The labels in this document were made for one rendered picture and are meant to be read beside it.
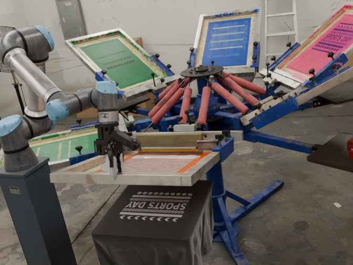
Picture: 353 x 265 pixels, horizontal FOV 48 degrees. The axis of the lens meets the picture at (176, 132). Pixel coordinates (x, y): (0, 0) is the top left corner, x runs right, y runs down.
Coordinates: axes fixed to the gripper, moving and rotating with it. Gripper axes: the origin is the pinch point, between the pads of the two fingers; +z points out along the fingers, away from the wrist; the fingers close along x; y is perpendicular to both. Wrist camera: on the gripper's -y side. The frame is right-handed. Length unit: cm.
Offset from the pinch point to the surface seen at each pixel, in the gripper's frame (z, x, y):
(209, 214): 32, -55, -21
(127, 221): 26.1, -22.1, 8.4
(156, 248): 34.0, -13.7, -7.7
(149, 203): 22.0, -36.8, 3.6
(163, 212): 23.8, -30.2, -5.3
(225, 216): 65, -147, -9
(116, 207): 23.2, -32.3, 19.1
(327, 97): -18, -180, -82
